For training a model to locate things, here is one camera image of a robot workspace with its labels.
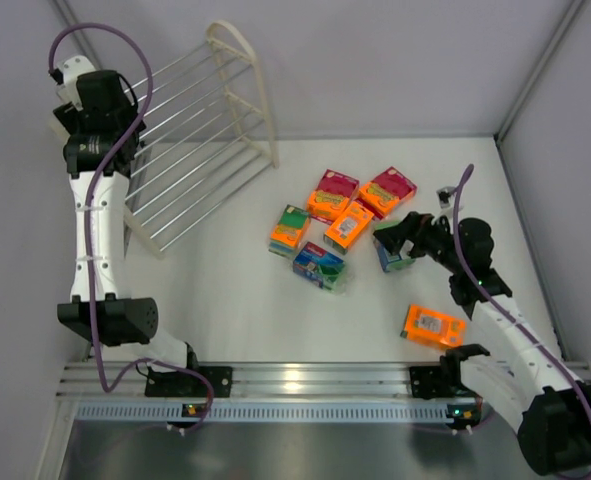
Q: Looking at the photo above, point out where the blue Vileda sponge pack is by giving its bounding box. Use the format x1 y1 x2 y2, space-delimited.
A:
373 219 415 273
292 241 350 293

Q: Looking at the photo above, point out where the orange box barcode side up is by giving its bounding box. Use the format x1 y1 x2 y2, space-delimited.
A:
323 201 374 254

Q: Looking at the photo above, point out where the orange green Sponge Daddy box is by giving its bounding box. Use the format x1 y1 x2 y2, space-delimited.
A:
268 204 311 258

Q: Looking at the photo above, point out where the orange box near right arm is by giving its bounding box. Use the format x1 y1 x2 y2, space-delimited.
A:
401 305 467 350

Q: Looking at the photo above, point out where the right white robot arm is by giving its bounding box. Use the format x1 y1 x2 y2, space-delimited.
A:
373 212 591 479

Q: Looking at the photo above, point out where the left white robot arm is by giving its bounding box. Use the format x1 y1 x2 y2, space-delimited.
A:
52 56 204 397

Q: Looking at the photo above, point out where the orange pink Scrub Mommy box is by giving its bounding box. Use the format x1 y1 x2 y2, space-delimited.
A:
306 169 359 224

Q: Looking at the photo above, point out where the cream chrome wire shelf rack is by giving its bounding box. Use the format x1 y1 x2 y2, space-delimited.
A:
124 21 279 257

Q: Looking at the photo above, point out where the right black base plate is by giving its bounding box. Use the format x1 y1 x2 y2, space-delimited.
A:
409 366 457 400

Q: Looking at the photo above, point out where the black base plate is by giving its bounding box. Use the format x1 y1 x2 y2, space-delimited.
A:
144 366 233 398
409 366 457 400

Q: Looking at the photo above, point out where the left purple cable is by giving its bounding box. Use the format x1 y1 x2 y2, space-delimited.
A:
48 23 215 435

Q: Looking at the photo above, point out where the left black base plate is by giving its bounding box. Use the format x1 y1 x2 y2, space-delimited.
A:
144 366 233 398

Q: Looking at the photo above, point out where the aluminium mounting rail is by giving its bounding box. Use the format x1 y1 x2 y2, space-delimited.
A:
56 362 491 424

